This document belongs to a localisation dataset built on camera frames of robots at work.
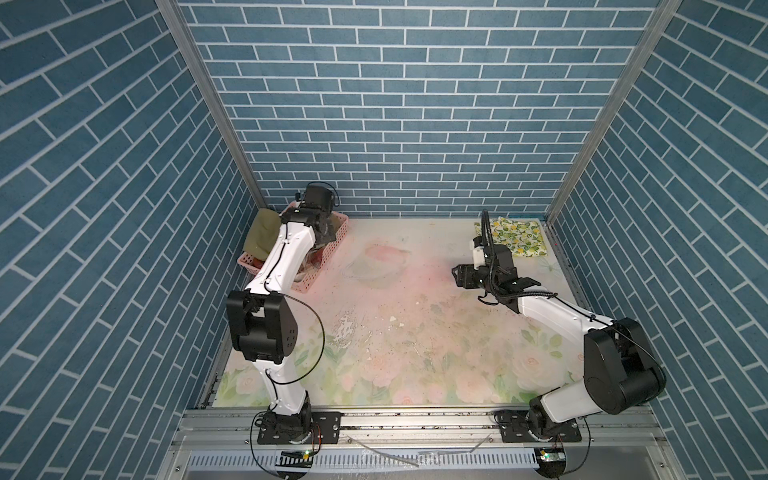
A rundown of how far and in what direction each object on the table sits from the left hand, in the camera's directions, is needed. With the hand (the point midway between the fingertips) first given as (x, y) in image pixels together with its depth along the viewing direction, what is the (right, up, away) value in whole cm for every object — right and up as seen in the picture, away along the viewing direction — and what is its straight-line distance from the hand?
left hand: (312, 233), depth 88 cm
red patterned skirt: (-1, -9, +4) cm, 9 cm away
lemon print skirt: (+74, -1, +24) cm, 78 cm away
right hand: (+45, -10, +3) cm, 47 cm away
